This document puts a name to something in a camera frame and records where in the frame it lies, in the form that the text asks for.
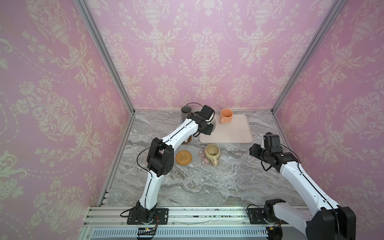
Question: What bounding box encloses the brown round wooden coaster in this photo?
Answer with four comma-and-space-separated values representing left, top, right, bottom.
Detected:
182, 136, 192, 145

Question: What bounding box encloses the beige glazed round mug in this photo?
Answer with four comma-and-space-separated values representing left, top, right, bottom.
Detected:
204, 144, 221, 167

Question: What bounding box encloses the orange ceramic mug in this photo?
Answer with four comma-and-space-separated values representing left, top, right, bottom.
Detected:
220, 109, 234, 125

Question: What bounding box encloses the grey ceramic mug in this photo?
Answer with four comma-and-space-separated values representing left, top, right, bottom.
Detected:
181, 106, 192, 123

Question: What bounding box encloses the pink flower coaster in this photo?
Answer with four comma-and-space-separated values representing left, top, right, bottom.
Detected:
199, 150, 222, 167

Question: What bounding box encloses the woven rattan round coaster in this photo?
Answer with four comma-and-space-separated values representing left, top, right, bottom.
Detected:
175, 150, 193, 166

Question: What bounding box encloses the purple ceramic mug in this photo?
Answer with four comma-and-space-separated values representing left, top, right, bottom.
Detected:
210, 117, 217, 133

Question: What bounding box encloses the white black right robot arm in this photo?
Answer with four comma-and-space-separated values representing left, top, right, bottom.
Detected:
250, 144, 357, 240

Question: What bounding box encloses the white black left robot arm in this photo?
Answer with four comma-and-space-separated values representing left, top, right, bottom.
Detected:
134, 106, 215, 224

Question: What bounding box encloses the cream rectangular tray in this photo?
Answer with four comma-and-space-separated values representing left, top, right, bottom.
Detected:
199, 115, 254, 144

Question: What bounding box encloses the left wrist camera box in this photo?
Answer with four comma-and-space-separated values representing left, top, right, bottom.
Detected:
198, 105, 215, 123

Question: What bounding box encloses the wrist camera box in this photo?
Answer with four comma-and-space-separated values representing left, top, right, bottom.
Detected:
264, 132, 283, 154
198, 105, 215, 123

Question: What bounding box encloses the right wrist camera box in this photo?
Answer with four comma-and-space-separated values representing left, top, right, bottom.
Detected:
264, 132, 283, 154

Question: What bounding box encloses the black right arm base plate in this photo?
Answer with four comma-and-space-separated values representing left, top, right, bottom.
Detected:
246, 207, 288, 226

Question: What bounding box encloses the right aluminium corner post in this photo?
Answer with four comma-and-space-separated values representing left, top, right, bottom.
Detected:
271, 0, 347, 116

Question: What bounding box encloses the aluminium corner post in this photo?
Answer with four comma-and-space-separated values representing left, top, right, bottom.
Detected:
271, 0, 347, 116
75, 0, 135, 115

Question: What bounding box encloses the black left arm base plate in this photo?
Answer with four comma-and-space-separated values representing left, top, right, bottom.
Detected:
127, 208, 169, 225

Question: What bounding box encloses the aluminium front rail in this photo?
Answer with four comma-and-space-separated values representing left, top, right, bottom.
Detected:
83, 206, 274, 228

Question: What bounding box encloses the white perforated cable duct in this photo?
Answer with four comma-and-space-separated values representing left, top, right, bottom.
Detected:
87, 226, 268, 240

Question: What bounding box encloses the left aluminium corner post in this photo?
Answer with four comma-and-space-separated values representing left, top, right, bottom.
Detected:
75, 0, 135, 115

